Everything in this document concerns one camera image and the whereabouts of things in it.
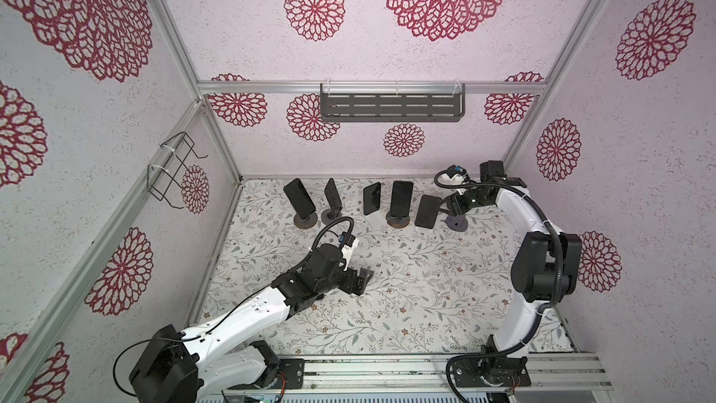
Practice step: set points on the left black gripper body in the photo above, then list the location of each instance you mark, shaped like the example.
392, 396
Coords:
325, 286

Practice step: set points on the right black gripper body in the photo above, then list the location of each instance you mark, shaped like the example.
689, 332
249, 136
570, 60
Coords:
470, 200

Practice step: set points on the black phone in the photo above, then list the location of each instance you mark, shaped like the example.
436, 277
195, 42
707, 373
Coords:
371, 198
428, 210
299, 198
332, 196
401, 199

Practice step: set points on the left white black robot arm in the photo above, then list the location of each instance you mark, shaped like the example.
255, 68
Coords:
186, 365

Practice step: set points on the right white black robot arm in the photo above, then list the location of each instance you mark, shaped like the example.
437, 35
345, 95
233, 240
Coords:
543, 272

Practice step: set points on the wooden round phone stand left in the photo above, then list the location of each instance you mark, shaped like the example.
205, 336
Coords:
305, 223

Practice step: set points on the purple round phone stand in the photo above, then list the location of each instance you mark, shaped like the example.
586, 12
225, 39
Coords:
328, 216

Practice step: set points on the dark purple folding stand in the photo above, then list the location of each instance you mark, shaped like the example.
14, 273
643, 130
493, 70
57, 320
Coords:
456, 222

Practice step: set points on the white phone stand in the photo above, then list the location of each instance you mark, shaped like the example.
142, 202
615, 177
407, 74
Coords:
377, 220

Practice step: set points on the wooden round stand grey plate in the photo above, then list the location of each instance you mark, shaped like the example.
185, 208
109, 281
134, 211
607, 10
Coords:
398, 222

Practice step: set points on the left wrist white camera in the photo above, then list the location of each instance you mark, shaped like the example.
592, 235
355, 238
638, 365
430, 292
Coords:
347, 249

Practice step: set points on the wrist white camera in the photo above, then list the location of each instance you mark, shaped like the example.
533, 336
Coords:
456, 175
347, 249

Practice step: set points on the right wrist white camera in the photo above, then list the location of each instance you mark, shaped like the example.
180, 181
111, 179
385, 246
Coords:
456, 175

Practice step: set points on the grey metal wall shelf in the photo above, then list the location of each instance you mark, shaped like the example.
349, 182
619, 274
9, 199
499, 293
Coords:
397, 107

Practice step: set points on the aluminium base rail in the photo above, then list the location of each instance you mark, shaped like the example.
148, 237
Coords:
426, 373

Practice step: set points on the black wire wall basket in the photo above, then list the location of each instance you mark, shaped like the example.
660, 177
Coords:
162, 177

